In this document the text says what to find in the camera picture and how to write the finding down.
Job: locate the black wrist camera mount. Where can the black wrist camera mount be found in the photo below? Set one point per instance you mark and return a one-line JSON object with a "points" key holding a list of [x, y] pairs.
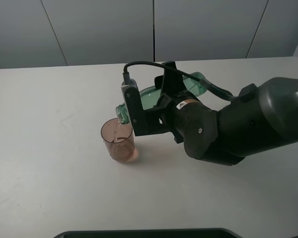
{"points": [[144, 122]]}

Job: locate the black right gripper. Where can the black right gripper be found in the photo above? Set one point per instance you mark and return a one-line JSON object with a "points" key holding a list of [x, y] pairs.
{"points": [[171, 85]]}

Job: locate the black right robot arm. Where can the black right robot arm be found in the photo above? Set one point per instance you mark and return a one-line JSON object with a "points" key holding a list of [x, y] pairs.
{"points": [[261, 118]]}

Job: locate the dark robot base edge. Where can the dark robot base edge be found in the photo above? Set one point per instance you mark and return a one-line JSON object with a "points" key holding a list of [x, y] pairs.
{"points": [[164, 233]]}

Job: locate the pink translucent plastic cup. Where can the pink translucent plastic cup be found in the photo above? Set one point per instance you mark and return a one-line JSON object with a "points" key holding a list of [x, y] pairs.
{"points": [[119, 140]]}

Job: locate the green transparent water bottle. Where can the green transparent water bottle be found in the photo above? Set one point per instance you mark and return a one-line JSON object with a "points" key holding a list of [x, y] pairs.
{"points": [[150, 96]]}

